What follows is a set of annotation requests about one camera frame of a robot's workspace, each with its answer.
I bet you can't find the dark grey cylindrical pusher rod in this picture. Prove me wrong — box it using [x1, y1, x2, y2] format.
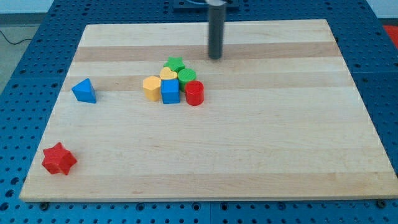
[207, 2, 226, 60]

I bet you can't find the green star block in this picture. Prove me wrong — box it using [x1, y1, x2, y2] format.
[164, 57, 185, 72]

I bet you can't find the blue triangle block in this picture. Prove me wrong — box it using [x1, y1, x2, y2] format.
[72, 78, 96, 103]

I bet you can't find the red star block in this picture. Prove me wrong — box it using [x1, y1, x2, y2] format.
[42, 142, 77, 175]

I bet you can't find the green cylinder block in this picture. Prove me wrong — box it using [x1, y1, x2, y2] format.
[178, 68, 197, 92]

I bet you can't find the yellow heart block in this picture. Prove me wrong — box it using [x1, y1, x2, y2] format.
[159, 67, 178, 80]

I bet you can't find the red cylinder block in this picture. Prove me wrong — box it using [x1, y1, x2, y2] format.
[185, 80, 204, 106]

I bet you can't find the blue cube block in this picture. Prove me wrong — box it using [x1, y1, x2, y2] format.
[160, 79, 180, 104]

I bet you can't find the yellow hexagon block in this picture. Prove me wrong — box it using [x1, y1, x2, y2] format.
[142, 76, 161, 101]

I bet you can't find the light wooden board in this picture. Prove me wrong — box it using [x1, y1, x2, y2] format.
[20, 19, 397, 202]

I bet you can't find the red object at edge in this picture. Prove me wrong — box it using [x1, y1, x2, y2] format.
[383, 25, 398, 48]

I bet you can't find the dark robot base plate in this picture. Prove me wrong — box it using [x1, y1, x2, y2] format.
[170, 0, 240, 12]

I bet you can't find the black cable on floor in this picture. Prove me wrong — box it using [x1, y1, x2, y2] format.
[0, 29, 33, 45]

